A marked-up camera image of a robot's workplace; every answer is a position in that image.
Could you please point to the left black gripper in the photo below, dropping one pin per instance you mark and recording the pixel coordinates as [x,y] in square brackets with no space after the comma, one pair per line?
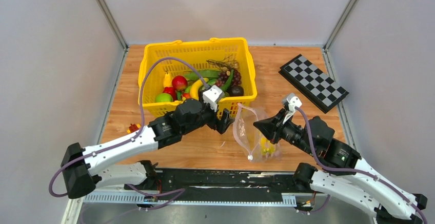
[220,125]

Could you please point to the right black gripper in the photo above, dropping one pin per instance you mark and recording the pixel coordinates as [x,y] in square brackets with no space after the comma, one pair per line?
[271,127]

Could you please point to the yellow banana bunch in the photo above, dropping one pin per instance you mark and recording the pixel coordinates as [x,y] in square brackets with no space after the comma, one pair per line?
[267,148]

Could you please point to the clear zip top bag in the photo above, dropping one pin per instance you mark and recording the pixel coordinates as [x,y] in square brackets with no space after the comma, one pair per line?
[248,137]

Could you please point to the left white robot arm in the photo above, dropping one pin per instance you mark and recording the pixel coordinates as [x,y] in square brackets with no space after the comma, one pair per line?
[82,168]

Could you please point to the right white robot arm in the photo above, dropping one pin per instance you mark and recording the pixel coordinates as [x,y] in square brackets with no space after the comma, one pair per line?
[341,172]

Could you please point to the dark avocado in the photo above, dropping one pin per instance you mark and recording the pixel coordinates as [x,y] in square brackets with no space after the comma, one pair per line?
[235,90]

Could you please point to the green chili pepper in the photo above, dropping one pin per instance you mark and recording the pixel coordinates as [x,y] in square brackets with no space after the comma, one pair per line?
[228,82]

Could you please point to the single yellow banana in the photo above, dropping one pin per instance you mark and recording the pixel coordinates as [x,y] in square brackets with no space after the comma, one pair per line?
[195,88]

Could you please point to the green leafy vegetable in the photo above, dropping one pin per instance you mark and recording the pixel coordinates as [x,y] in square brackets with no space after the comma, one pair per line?
[207,73]

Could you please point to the red apple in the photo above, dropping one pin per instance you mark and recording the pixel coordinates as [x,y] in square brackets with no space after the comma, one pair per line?
[180,83]

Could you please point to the red bell pepper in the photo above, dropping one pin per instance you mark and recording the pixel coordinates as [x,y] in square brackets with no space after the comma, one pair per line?
[171,91]

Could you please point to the folded black chessboard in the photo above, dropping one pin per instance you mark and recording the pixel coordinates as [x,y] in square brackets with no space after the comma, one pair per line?
[313,83]

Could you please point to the green apple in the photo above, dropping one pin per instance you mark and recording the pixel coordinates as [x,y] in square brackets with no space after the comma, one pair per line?
[163,98]

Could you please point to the yellow pear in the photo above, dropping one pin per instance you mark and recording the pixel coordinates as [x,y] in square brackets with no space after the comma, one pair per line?
[167,81]

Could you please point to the yellow plastic basket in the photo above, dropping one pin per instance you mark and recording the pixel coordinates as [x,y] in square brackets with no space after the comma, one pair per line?
[160,58]

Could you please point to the colourful toy block car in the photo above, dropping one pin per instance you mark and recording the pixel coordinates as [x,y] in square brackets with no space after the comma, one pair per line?
[133,128]

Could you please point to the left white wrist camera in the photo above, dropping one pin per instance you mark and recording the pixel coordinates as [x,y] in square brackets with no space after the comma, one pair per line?
[212,96]

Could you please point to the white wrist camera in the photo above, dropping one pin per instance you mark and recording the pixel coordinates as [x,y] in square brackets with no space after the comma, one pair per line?
[290,103]
[212,96]

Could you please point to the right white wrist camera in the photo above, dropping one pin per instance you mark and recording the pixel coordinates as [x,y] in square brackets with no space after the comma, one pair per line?
[290,103]

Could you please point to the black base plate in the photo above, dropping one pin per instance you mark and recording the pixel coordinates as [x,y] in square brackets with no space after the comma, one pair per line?
[167,179]

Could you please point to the white slotted cable duct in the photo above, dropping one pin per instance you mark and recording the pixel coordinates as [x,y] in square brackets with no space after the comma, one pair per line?
[262,197]

